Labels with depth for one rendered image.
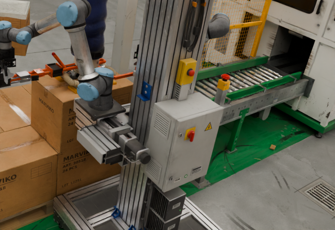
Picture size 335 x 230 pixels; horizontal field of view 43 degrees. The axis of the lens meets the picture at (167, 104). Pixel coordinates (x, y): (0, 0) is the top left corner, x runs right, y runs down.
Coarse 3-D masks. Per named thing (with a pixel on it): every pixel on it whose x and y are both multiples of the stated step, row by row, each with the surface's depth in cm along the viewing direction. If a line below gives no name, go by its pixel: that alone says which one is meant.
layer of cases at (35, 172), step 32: (0, 96) 336; (0, 128) 298; (32, 128) 304; (0, 160) 268; (32, 160) 273; (64, 160) 291; (96, 160) 313; (0, 192) 266; (32, 192) 285; (64, 192) 306
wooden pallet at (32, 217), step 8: (112, 176) 335; (32, 208) 291; (40, 208) 309; (48, 208) 302; (16, 216) 298; (24, 216) 299; (32, 216) 301; (40, 216) 302; (0, 224) 289; (8, 224) 291; (16, 224) 292; (24, 224) 293
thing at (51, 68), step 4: (48, 64) 274; (52, 64) 276; (56, 64) 277; (48, 68) 270; (52, 68) 271; (56, 68) 272; (60, 68) 272; (52, 72) 269; (56, 72) 271; (60, 72) 273; (56, 76) 272
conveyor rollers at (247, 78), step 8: (232, 72) 458; (240, 72) 469; (248, 72) 472; (256, 72) 475; (264, 72) 478; (272, 72) 481; (200, 80) 429; (208, 80) 433; (216, 80) 437; (232, 80) 445; (240, 80) 448; (248, 80) 452; (256, 80) 455; (264, 80) 458; (200, 88) 409; (208, 88) 412; (216, 88) 416; (232, 88) 424; (240, 88) 428; (272, 88) 442; (208, 96) 400; (248, 96) 412
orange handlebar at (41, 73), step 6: (102, 60) 300; (72, 66) 281; (30, 72) 264; (36, 72) 263; (42, 72) 265; (48, 72) 268; (132, 72) 288; (18, 78) 255; (114, 78) 278; (120, 78) 281
